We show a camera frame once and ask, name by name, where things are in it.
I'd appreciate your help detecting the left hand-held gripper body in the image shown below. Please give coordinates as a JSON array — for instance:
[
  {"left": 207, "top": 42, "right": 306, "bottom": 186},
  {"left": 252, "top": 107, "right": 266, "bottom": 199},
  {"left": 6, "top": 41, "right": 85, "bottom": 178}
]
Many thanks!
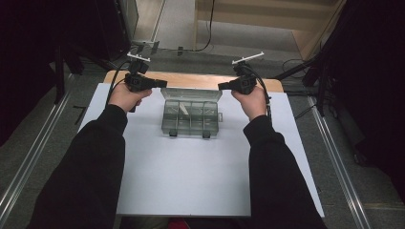
[{"left": 123, "top": 52, "right": 154, "bottom": 94}]

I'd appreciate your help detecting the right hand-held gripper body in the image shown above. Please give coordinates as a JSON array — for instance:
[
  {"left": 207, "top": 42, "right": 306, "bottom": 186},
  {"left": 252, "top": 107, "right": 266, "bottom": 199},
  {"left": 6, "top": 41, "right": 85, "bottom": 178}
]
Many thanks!
[{"left": 231, "top": 52, "right": 266, "bottom": 95}]

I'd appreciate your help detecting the clear grey compartment storage box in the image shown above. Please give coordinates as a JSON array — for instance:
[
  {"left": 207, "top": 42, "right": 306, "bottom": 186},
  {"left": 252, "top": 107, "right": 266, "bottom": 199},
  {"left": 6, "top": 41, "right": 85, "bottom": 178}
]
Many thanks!
[{"left": 160, "top": 87, "right": 224, "bottom": 138}]

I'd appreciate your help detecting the person's left hand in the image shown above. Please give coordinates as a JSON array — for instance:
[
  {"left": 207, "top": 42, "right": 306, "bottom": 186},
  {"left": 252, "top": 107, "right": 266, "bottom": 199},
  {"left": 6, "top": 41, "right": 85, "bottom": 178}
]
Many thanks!
[{"left": 108, "top": 83, "right": 153, "bottom": 113}]

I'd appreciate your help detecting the person's right hand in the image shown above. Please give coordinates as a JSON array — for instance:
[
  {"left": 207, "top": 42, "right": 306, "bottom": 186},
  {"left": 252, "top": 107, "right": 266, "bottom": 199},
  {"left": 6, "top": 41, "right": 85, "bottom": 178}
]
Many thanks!
[{"left": 231, "top": 86, "right": 267, "bottom": 122}]

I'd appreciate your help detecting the grey power strip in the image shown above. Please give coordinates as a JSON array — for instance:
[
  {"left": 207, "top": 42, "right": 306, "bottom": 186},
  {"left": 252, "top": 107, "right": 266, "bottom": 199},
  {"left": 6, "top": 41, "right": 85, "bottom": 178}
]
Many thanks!
[{"left": 132, "top": 39, "right": 160, "bottom": 54}]

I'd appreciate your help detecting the dark cabinet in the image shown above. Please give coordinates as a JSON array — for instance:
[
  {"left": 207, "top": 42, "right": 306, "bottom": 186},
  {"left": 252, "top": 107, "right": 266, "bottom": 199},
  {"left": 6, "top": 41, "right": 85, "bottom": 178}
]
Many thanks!
[{"left": 95, "top": 0, "right": 139, "bottom": 61}]

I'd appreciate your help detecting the light wooden furniture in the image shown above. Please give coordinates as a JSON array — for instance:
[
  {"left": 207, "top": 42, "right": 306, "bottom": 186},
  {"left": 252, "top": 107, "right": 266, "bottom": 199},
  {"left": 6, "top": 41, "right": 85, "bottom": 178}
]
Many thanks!
[{"left": 193, "top": 0, "right": 347, "bottom": 61}]

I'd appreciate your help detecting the black metal stand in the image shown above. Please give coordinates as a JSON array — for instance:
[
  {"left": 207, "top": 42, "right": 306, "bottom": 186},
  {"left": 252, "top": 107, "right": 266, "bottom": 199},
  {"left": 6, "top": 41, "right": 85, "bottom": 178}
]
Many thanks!
[
  {"left": 53, "top": 41, "right": 84, "bottom": 105},
  {"left": 273, "top": 52, "right": 333, "bottom": 117}
]

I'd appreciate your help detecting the dark curtain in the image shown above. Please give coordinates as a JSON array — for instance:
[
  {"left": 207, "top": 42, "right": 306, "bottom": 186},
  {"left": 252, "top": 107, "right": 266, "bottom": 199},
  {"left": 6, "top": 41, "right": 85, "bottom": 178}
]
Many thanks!
[
  {"left": 318, "top": 0, "right": 405, "bottom": 204},
  {"left": 0, "top": 0, "right": 96, "bottom": 147}
]

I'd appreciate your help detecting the person's red garment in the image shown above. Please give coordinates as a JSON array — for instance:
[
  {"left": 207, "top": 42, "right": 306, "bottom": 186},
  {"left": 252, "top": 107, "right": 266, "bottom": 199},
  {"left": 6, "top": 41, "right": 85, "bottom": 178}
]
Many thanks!
[{"left": 166, "top": 219, "right": 192, "bottom": 229}]

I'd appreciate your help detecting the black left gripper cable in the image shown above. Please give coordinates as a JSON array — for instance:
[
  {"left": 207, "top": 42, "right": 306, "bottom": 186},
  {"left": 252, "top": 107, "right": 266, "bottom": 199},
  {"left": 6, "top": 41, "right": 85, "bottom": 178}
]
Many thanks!
[{"left": 104, "top": 60, "right": 133, "bottom": 108}]

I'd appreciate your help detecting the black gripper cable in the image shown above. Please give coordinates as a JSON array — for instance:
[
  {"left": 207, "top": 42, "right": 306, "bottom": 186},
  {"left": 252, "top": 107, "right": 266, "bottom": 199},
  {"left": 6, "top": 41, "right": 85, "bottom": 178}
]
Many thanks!
[
  {"left": 104, "top": 60, "right": 133, "bottom": 108},
  {"left": 251, "top": 71, "right": 274, "bottom": 124}
]

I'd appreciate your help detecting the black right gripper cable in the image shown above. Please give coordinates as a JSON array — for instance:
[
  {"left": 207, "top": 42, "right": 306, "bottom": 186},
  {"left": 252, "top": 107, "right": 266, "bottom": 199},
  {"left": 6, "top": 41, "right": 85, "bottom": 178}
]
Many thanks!
[{"left": 251, "top": 71, "right": 274, "bottom": 124}]

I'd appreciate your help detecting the black floor cable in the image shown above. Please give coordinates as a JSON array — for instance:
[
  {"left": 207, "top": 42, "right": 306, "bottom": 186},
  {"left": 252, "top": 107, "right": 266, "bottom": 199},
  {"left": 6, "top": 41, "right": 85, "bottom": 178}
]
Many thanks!
[{"left": 294, "top": 104, "right": 317, "bottom": 121}]

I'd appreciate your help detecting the black hanging cable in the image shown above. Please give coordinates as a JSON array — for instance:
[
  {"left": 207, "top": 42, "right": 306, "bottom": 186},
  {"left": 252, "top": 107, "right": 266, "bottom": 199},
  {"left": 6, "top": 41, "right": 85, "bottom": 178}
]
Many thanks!
[{"left": 192, "top": 0, "right": 216, "bottom": 53}]

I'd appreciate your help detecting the metal floor rail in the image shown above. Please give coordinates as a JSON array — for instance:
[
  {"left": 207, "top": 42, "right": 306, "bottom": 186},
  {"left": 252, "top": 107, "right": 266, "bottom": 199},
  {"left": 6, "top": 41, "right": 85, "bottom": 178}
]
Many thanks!
[
  {"left": 0, "top": 92, "right": 73, "bottom": 218},
  {"left": 307, "top": 94, "right": 372, "bottom": 229}
]

